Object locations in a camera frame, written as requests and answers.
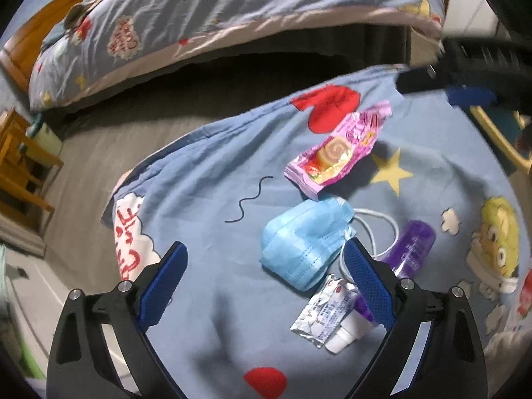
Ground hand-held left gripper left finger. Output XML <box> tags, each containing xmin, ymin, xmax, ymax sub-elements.
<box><xmin>47</xmin><ymin>241</ymin><xmax>189</xmax><ymax>399</ymax></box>

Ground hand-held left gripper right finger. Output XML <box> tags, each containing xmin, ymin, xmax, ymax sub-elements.
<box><xmin>343</xmin><ymin>237</ymin><xmax>488</xmax><ymax>399</ymax></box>

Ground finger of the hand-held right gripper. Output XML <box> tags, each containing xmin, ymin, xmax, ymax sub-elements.
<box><xmin>395</xmin><ymin>64</ymin><xmax>456</xmax><ymax>93</ymax></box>
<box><xmin>447</xmin><ymin>85</ymin><xmax>499</xmax><ymax>108</ymax></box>

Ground yellow rimmed blue trash bin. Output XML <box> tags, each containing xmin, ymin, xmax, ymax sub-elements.
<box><xmin>469</xmin><ymin>106</ymin><xmax>532</xmax><ymax>175</ymax></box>

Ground blue face mask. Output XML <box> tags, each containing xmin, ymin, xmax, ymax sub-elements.
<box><xmin>260</xmin><ymin>197</ymin><xmax>402</xmax><ymax>292</ymax></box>

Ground purple tube with white cap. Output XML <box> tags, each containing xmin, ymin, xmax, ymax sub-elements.
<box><xmin>325</xmin><ymin>220</ymin><xmax>437</xmax><ymax>345</ymax></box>

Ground silver foil sachet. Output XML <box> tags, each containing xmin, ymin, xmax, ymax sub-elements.
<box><xmin>291</xmin><ymin>274</ymin><xmax>360</xmax><ymax>347</ymax></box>

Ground white floor appliance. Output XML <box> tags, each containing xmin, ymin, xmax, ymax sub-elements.
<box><xmin>443</xmin><ymin>0</ymin><xmax>505</xmax><ymax>38</ymax></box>

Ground blue printed blanket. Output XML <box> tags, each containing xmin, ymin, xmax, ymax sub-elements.
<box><xmin>102</xmin><ymin>64</ymin><xmax>532</xmax><ymax>399</ymax></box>

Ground pink candy wrapper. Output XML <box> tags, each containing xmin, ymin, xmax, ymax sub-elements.
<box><xmin>285</xmin><ymin>100</ymin><xmax>393</xmax><ymax>200</ymax></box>

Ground wooden stool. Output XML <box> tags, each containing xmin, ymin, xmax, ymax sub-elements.
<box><xmin>0</xmin><ymin>108</ymin><xmax>65</xmax><ymax>237</ymax></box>

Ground bed with cartoon duvet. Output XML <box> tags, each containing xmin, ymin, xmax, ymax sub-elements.
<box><xmin>29</xmin><ymin>0</ymin><xmax>447</xmax><ymax>113</ymax></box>

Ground pale small box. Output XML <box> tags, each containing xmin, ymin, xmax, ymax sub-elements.
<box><xmin>34</xmin><ymin>126</ymin><xmax>64</xmax><ymax>155</ymax></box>

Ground wooden headboard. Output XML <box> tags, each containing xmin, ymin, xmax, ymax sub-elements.
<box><xmin>0</xmin><ymin>0</ymin><xmax>121</xmax><ymax>100</ymax></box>

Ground black wavy string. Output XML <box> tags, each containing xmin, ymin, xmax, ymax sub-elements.
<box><xmin>224</xmin><ymin>176</ymin><xmax>275</xmax><ymax>223</ymax></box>

